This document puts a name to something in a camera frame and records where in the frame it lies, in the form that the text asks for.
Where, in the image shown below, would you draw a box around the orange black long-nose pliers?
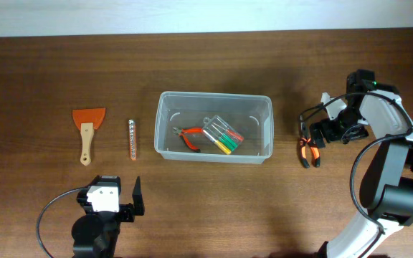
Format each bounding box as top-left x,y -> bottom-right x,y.
298,114 -> 321,169

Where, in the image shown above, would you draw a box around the red small cutting pliers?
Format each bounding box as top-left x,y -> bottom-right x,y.
172,127 -> 202,153

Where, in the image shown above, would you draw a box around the clear screwdriver set case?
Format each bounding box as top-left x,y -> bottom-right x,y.
201,115 -> 244,155

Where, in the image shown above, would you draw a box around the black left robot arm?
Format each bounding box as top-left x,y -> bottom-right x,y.
71,176 -> 145,258

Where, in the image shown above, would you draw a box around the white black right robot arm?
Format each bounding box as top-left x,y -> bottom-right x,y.
299,70 -> 413,257

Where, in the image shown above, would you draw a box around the clear plastic container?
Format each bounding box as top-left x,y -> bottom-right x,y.
154,91 -> 274,164

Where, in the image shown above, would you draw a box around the orange socket bit holder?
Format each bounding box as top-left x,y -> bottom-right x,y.
128,120 -> 137,161

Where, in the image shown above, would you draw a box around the orange scraper wooden handle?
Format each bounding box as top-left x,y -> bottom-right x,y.
72,107 -> 106,166

